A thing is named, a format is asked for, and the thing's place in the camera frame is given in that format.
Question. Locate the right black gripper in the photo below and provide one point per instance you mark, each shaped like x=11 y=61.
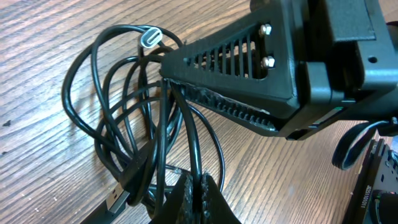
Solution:
x=346 y=67

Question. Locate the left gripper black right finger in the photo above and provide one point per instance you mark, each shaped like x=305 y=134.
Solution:
x=214 y=208

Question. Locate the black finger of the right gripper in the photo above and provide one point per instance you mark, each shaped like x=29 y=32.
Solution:
x=249 y=117
x=250 y=61

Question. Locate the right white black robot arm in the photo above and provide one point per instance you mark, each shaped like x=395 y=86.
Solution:
x=375 y=194

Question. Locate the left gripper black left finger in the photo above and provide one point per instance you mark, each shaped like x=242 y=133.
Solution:
x=178 y=208

